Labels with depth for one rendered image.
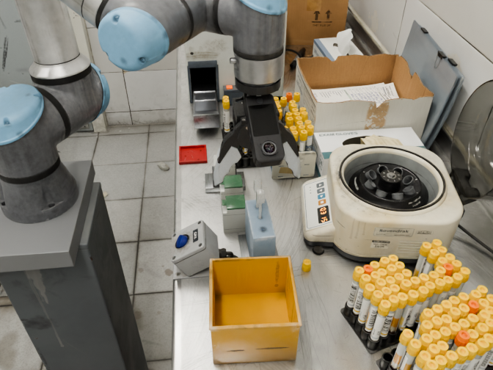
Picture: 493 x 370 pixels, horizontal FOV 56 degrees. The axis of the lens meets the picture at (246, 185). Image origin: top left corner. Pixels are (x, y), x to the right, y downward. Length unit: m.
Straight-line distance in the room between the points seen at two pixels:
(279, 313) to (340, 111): 0.51
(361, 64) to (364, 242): 0.62
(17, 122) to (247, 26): 0.44
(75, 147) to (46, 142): 1.94
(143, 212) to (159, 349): 0.76
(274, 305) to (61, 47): 0.61
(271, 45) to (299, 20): 1.04
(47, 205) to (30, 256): 0.11
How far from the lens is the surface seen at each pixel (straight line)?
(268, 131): 0.71
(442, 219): 0.89
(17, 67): 2.88
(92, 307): 1.15
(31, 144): 0.92
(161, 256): 2.12
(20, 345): 2.01
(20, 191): 0.98
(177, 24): 0.64
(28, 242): 0.97
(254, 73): 0.70
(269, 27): 0.67
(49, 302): 1.15
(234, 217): 0.93
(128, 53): 0.61
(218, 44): 1.31
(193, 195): 1.05
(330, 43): 1.63
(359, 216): 0.85
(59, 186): 0.99
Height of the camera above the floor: 1.56
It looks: 40 degrees down
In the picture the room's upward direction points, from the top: straight up
